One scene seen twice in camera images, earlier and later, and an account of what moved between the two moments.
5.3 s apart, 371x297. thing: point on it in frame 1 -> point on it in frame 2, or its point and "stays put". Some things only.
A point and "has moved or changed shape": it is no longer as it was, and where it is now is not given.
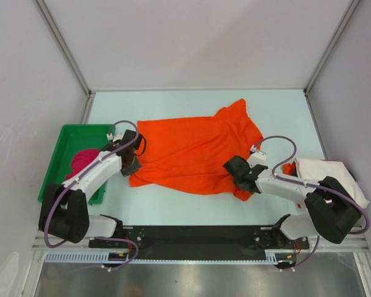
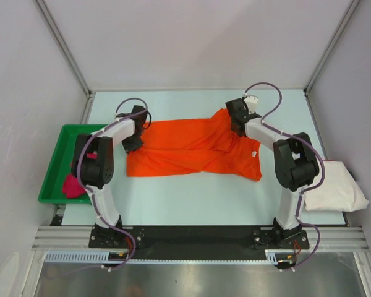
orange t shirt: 188,154 has moved or changed shape
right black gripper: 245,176 -> 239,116
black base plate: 197,242 stays put
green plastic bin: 75,138 stays put
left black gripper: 129,171 -> 135,146
